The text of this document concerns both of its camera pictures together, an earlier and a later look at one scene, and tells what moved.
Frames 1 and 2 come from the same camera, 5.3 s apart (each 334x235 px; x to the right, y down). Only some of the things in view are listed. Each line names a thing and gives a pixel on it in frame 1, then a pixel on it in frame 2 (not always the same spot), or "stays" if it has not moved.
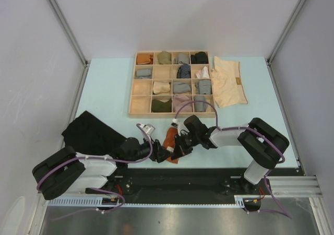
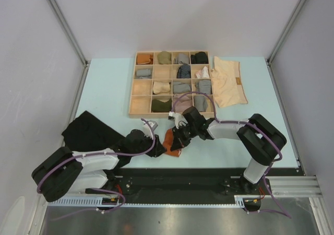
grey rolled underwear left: x=143 y=74 stays
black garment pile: x=86 y=134 stays
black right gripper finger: x=179 y=151 to x=180 y=143
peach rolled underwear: x=160 y=87 stays
